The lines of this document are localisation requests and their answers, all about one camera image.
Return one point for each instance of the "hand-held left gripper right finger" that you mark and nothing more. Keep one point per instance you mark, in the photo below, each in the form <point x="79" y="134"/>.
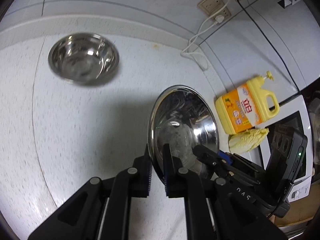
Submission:
<point x="167" y="172"/>

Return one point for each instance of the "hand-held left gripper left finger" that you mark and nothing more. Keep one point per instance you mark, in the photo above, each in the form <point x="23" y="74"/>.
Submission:
<point x="148" y="177"/>

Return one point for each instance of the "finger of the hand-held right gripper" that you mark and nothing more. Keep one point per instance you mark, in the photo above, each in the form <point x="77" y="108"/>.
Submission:
<point x="226" y="158"/>
<point x="207" y="157"/>

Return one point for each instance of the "small shallow steel bowl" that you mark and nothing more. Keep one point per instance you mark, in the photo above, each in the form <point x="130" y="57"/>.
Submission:
<point x="185" y="120"/>

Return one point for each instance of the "napa cabbage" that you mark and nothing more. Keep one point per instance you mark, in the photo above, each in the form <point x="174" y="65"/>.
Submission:
<point x="245" y="141"/>

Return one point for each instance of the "yellow detergent bottle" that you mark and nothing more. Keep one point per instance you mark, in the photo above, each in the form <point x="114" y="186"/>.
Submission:
<point x="240" y="107"/>

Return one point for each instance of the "white microwave oven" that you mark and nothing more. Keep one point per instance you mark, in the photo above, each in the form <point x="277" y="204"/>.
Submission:
<point x="290" y="106"/>

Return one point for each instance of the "small deep steel bowl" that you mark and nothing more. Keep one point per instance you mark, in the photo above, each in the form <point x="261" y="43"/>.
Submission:
<point x="82" y="57"/>

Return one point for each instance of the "beige wall socket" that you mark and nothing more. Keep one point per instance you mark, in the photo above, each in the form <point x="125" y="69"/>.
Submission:
<point x="210" y="3"/>
<point x="226" y="12"/>

